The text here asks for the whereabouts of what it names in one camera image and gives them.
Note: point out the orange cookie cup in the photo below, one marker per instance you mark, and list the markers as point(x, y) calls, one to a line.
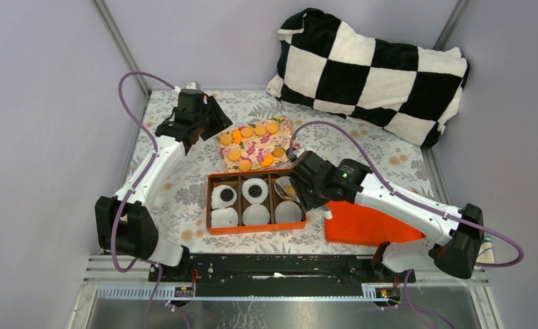
point(290, 192)

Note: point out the beige blue patterned cloth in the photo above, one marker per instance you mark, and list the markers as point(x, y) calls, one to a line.
point(485, 254)

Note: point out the floral table mat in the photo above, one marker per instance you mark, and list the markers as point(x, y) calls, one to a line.
point(179, 209)

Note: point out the white paper cup back middle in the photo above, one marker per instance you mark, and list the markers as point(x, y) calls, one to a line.
point(257, 200)

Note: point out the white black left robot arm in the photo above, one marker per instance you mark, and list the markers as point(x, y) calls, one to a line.
point(123, 221)

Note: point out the white paper cup front left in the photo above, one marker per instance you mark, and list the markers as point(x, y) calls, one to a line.
point(224, 218)

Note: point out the white paper cup back left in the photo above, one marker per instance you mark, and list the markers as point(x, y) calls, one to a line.
point(216, 202)

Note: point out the black white checkered blanket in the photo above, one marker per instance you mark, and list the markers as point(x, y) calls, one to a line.
point(407, 90)

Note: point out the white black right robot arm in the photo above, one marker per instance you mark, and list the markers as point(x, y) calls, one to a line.
point(452, 236)

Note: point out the floral cookie tray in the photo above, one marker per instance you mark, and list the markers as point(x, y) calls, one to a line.
point(263, 146)

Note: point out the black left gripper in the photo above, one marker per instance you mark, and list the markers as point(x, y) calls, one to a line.
point(220, 120)

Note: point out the orange fish shaped cookie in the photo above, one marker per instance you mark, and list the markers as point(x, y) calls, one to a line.
point(236, 137)

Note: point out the black cookie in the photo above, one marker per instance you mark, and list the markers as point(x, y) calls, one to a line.
point(226, 195)
point(255, 190)

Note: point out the white paper cup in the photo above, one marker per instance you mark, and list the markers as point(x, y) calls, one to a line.
point(288, 212)
point(216, 202)
point(257, 200)
point(224, 218)
point(283, 186)
point(256, 215)

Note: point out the white paper cup back right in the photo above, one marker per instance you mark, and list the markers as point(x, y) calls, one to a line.
point(283, 186)

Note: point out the orange round cookie on tray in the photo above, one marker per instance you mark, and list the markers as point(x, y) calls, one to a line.
point(226, 139)

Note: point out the white paper cup front middle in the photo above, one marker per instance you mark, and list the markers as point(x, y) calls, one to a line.
point(256, 215)

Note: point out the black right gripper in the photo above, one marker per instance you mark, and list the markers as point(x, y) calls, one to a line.
point(299, 184)

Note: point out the orange box lid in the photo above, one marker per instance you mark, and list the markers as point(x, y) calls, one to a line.
point(358, 225)

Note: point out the white paper cup front right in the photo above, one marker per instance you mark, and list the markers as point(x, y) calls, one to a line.
point(288, 212)

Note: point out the orange cookie box base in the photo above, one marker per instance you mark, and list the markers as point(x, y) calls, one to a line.
point(239, 203)

